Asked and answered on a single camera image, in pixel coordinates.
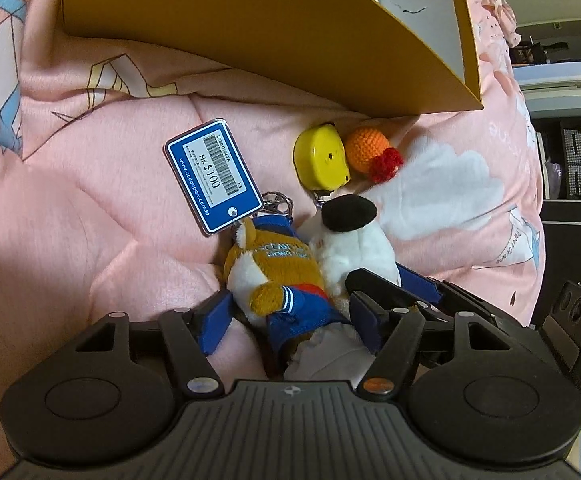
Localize dark cabinet with clutter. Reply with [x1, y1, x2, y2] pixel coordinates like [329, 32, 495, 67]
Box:
[529, 115, 581, 332]

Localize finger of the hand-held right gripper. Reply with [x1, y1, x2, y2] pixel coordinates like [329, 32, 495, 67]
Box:
[397, 261, 445, 307]
[345, 267, 452, 313]

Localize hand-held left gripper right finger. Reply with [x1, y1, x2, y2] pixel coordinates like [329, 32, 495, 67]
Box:
[349, 292, 519, 395]

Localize yellow round tape measure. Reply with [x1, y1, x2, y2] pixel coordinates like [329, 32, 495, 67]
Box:
[293, 122, 352, 207]

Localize yellow cardboard box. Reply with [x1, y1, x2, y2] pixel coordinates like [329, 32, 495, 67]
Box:
[61, 0, 486, 119]

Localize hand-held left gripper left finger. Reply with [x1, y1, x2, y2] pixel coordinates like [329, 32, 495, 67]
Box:
[73, 290, 236, 397]

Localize brown plush toy blue outfit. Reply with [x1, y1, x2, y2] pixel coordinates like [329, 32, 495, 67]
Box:
[222, 214, 352, 357]

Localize pink printed blanket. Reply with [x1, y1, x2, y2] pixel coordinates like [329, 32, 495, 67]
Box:
[0, 0, 547, 480]

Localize orange crochet ball red trim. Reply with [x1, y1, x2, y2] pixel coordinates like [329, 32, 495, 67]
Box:
[345, 127, 406, 184]

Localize metal key ring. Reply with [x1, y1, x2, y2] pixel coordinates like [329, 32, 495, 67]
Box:
[260, 190, 295, 222]

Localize blue plastic card tag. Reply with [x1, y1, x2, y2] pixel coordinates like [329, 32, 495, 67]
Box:
[164, 118, 266, 235]

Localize white shelf unit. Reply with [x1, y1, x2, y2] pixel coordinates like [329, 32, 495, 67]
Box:
[488, 0, 581, 117]

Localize white plush dog black ear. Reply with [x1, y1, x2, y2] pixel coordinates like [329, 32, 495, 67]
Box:
[283, 194, 402, 382]

